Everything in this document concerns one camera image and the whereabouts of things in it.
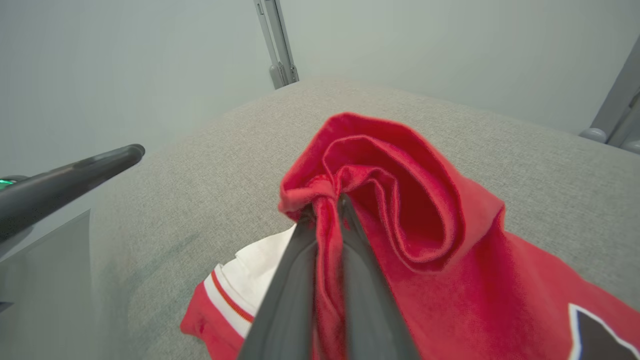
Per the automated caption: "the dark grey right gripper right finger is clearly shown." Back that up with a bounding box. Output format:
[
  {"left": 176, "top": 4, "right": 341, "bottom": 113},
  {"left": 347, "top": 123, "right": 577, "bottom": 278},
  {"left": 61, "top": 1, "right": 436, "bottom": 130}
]
[{"left": 338, "top": 194, "right": 421, "bottom": 360}]

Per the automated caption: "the red and white jersey shirt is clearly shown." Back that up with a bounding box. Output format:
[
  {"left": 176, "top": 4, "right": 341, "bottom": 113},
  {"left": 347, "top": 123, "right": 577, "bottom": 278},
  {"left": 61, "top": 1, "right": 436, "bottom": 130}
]
[{"left": 180, "top": 112, "right": 640, "bottom": 360}]

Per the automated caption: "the grey partition frame post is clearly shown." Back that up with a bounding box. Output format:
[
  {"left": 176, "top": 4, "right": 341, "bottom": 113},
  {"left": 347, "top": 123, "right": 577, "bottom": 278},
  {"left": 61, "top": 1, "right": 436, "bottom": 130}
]
[
  {"left": 579, "top": 35, "right": 640, "bottom": 155},
  {"left": 254, "top": 0, "right": 300, "bottom": 91}
]

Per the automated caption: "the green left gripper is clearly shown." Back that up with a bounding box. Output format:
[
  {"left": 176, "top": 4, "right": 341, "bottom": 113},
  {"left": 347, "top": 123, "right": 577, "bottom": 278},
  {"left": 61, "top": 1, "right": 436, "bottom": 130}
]
[{"left": 0, "top": 143, "right": 146, "bottom": 242}]

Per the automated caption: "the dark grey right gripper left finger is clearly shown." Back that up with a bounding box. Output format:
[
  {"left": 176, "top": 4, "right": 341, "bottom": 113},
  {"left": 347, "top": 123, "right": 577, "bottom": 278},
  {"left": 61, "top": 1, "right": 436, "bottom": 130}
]
[{"left": 237, "top": 207, "right": 319, "bottom": 360}]

